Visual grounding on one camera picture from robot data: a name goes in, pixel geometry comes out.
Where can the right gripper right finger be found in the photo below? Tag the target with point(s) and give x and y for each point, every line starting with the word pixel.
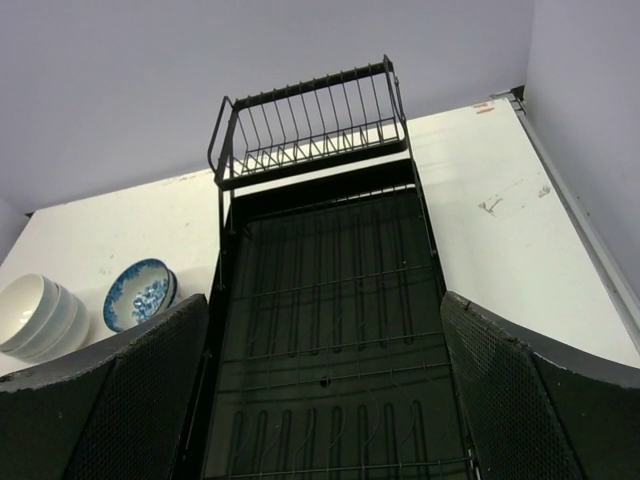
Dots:
pixel 538 408

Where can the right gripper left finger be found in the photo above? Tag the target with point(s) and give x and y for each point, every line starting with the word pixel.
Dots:
pixel 112 410

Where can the white bowl blue flowers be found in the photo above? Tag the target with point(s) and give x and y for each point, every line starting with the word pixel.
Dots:
pixel 136 295

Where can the red patterned blue bowl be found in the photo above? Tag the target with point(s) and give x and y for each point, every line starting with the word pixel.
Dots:
pixel 172 291

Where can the black drain tray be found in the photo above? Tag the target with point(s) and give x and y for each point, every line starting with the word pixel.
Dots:
pixel 326 356

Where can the black wire dish rack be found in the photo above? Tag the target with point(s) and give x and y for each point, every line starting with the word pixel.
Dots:
pixel 325 122

